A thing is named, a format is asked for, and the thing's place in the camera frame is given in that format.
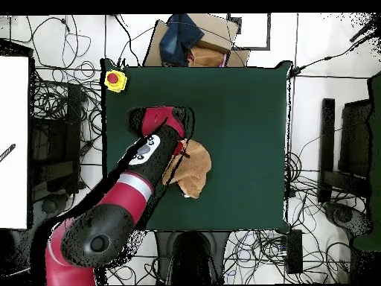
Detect black cable with connector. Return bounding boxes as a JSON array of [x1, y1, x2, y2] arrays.
[[287, 29, 381, 79]]

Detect black rectangular floor frame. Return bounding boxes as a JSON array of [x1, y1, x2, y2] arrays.
[[227, 13, 272, 51]]

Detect green cloth on stand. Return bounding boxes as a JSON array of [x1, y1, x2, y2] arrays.
[[352, 70, 381, 252]]

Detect grey stand base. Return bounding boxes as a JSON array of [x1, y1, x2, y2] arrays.
[[31, 193, 71, 224], [323, 201, 373, 239]]

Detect dark green table cloth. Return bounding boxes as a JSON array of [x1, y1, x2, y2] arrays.
[[100, 58, 294, 235]]

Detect long black floor bar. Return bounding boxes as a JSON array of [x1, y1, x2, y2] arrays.
[[317, 98, 336, 205]]

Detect tan towel in box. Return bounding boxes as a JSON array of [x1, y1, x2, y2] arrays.
[[188, 45, 225, 68]]

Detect black power strip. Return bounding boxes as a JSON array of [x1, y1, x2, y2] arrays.
[[286, 229, 304, 275]]

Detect thin black looped cable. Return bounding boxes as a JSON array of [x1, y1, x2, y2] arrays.
[[25, 16, 72, 69]]

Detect yellow emergency stop button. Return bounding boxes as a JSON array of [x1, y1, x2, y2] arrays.
[[103, 69, 128, 93]]

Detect black equipment rack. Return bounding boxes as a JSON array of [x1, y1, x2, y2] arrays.
[[29, 83, 83, 200]]

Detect brown cardboard box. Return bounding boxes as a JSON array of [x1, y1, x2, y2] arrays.
[[142, 13, 251, 68]]

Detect tan terry towel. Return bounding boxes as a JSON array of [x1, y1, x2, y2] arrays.
[[161, 138, 213, 200]]

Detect blue denim jeans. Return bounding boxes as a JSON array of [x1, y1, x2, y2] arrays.
[[159, 13, 205, 67]]

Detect black panel stand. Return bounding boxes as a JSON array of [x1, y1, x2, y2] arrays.
[[339, 99, 373, 179]]

